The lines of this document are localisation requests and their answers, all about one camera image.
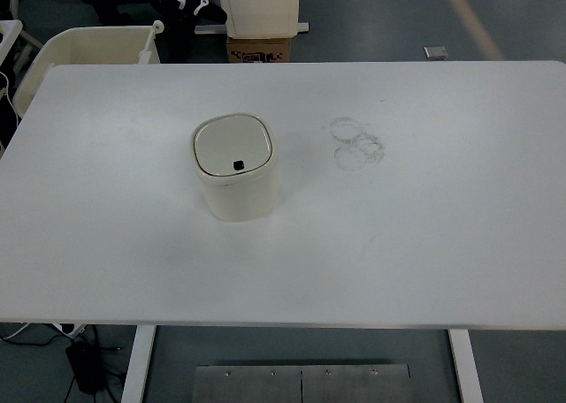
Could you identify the brown cardboard box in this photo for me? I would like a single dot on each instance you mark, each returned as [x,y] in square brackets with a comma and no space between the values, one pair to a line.
[258,49]

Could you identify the black power adapter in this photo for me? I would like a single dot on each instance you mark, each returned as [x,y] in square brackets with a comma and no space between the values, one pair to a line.
[86,370]

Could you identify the cream lidded trash bin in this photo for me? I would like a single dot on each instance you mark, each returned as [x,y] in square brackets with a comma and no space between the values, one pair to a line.
[239,195]

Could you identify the cream plastic crate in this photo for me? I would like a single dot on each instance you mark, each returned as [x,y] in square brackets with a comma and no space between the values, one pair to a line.
[88,45]

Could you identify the white table leg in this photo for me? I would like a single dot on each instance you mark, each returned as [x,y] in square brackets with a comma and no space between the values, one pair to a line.
[137,363]
[466,367]

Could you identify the white floor bar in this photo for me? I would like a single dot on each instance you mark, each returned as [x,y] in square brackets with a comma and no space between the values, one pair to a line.
[303,26]

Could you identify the small grey floor plate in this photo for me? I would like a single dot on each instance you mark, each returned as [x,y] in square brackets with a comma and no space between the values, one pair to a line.
[435,52]

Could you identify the grey metal plate with screws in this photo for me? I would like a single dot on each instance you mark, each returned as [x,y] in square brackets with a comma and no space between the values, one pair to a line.
[300,385]

